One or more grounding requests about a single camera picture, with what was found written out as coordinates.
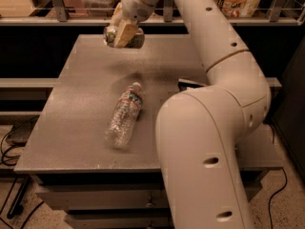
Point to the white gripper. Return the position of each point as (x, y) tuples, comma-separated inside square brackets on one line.
[(134, 4)]

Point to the green white 7up can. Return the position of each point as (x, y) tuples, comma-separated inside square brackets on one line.
[(110, 33)]

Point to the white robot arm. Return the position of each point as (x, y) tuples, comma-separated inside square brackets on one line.
[(197, 130)]

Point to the clear plastic container on shelf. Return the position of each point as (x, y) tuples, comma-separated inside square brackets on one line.
[(100, 7)]

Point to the blue kettle chips bag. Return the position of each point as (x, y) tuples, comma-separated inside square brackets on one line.
[(185, 84)]

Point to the clear plastic water bottle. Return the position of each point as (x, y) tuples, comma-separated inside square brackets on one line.
[(124, 116)]

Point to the grey cabinet with drawers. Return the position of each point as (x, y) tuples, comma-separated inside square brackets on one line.
[(75, 168)]

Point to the metal shelf rail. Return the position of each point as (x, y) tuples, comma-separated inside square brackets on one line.
[(167, 12)]

